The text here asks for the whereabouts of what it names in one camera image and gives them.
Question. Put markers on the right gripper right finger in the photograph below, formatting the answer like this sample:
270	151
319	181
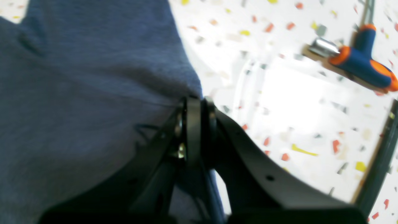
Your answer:
260	191

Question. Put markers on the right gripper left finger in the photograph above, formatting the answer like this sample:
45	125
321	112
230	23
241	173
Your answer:
141	191

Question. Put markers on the blue grey T-shirt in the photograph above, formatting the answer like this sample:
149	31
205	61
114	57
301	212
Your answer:
84	85

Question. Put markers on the orange blue T-handle screwdriver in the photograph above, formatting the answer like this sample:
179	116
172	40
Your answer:
357	60

